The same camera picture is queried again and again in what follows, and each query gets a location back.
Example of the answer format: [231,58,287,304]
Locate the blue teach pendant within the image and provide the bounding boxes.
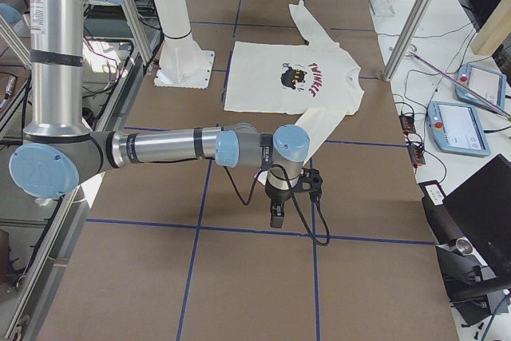
[457,64,507,108]
[427,101,490,157]

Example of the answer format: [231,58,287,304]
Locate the far blue teach pendant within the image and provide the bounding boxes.
[457,64,507,108]

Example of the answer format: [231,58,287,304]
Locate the cream long-sleeve cat shirt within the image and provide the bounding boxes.
[224,2,364,156]

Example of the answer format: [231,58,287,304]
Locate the near blue teach pendant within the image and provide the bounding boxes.
[427,101,490,157]

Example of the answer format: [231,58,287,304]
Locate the small black relay box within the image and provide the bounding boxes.
[399,114,416,134]

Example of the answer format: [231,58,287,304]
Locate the white camera mast pedestal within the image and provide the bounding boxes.
[154,0,215,89]

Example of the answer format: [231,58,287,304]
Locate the silver metal cup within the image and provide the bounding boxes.
[453,238,473,256]

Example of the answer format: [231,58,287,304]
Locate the aluminium frame post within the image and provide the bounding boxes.
[382,0,432,82]

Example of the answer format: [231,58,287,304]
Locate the reacher grabber tool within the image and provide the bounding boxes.
[405,50,511,121]

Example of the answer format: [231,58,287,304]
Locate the black laptop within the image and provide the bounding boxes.
[444,154,510,276]

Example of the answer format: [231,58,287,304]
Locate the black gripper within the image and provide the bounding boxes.
[265,184,293,228]

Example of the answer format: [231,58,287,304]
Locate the clear acrylic rack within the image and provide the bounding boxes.
[369,0,395,17]

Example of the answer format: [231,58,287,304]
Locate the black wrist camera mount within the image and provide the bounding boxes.
[292,169,323,203]

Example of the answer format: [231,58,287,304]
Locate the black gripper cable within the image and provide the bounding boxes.
[221,160,331,247]

